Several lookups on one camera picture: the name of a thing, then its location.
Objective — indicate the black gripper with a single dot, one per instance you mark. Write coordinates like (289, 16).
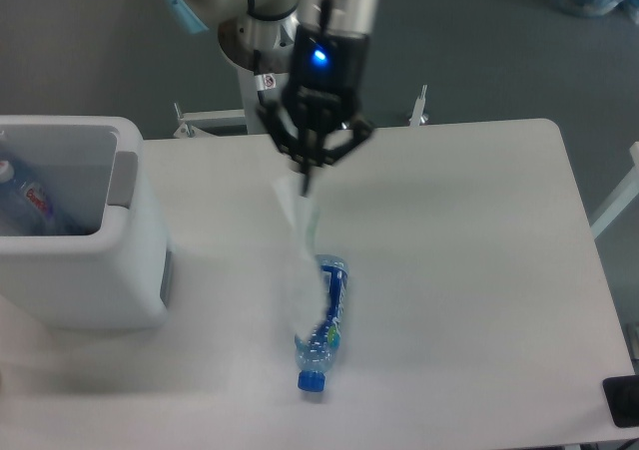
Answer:
(322, 93)

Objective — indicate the white plastic bag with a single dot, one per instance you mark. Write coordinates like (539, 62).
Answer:
(306, 299)

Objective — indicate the blue-capped plastic bottle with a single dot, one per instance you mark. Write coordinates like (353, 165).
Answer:
(316, 355)

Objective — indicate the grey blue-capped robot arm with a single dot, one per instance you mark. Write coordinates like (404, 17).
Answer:
(253, 31)

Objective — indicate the white trash can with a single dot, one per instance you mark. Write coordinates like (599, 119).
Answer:
(117, 276)

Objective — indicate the clear bottle with red label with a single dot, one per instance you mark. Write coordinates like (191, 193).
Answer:
(26, 204)

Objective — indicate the black device at table edge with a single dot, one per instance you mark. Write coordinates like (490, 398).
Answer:
(621, 394)

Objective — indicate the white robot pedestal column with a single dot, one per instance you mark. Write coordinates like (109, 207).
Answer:
(261, 84)

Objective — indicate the white metal base frame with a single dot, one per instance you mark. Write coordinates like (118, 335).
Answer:
(234, 122)

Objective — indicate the white frame at right edge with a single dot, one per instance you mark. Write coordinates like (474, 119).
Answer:
(618, 200)

